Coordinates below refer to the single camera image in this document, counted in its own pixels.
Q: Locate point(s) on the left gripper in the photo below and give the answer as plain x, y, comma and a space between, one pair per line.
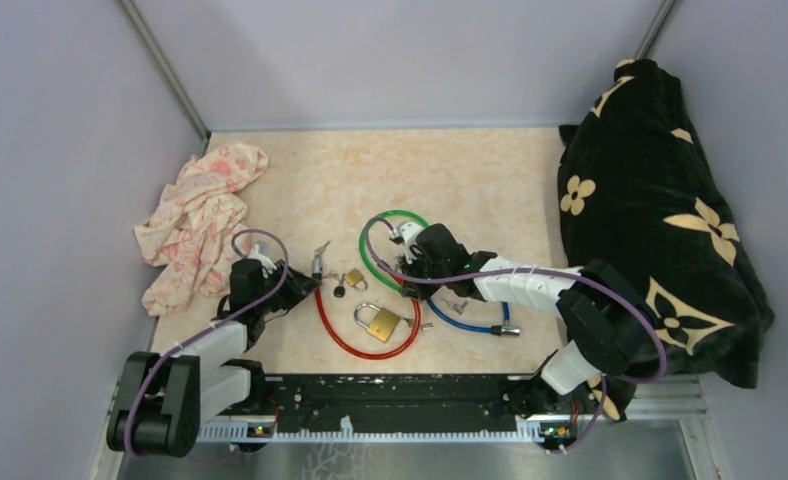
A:
298, 285

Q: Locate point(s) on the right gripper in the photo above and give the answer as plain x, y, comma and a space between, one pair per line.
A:
418, 290

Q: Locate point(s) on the red cable lock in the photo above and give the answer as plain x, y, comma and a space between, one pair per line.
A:
341, 344

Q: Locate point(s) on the red lock key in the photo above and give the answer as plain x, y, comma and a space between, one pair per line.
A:
318, 253

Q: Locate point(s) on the black-headed key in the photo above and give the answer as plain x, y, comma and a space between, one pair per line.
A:
340, 290

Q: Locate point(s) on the small brass padlock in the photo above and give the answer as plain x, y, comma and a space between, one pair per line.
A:
355, 279

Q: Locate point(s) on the green cable lock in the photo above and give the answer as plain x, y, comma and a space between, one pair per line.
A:
384, 278

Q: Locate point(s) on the small key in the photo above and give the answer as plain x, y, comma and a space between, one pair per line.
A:
458, 307

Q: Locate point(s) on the silver key bunch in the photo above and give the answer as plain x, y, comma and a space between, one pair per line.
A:
423, 326

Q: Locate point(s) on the large brass padlock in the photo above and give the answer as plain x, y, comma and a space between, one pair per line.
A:
377, 321

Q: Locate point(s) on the blue cable lock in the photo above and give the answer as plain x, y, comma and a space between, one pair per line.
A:
504, 329

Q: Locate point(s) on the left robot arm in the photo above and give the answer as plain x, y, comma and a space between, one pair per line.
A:
163, 400

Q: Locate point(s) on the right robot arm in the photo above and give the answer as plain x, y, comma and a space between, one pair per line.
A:
605, 320

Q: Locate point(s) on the pink patterned cloth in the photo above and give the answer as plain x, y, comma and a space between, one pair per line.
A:
189, 233

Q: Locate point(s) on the black floral blanket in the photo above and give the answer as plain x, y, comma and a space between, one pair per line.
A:
635, 190

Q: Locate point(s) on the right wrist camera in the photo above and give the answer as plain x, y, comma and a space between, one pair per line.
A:
405, 233

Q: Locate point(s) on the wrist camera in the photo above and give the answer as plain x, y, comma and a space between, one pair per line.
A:
405, 233
259, 252

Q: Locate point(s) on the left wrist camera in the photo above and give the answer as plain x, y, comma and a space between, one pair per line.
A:
259, 252

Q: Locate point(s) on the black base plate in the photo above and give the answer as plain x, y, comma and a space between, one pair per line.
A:
406, 403

